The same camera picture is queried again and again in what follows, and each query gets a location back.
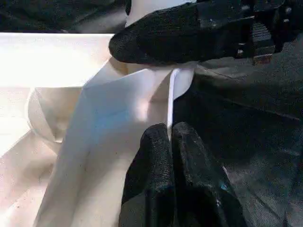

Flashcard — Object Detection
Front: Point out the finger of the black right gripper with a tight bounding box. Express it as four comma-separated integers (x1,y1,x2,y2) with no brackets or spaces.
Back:
108,3,238,65

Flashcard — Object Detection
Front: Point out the white plastic table leg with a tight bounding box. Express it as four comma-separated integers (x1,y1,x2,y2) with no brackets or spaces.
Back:
125,0,197,27

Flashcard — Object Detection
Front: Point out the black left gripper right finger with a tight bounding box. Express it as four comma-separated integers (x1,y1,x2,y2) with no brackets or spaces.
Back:
171,121,247,227

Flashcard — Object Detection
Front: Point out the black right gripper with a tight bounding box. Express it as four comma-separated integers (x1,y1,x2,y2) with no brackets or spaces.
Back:
196,0,303,65

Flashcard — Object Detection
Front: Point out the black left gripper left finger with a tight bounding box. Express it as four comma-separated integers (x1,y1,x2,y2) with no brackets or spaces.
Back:
117,122,178,227

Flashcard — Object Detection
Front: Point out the white plastic table top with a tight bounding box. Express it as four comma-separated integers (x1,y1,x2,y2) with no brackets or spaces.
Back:
0,32,197,227

